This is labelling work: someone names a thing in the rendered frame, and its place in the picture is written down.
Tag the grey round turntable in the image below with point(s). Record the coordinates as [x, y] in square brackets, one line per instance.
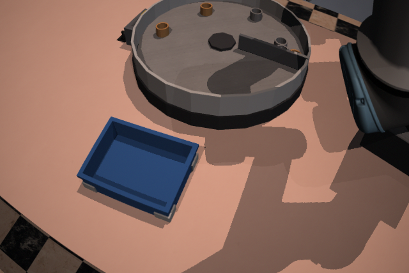
[197, 56]

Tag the blue plastic crate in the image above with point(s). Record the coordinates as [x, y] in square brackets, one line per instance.
[140, 167]

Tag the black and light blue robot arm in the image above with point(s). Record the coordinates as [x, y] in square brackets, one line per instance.
[376, 68]

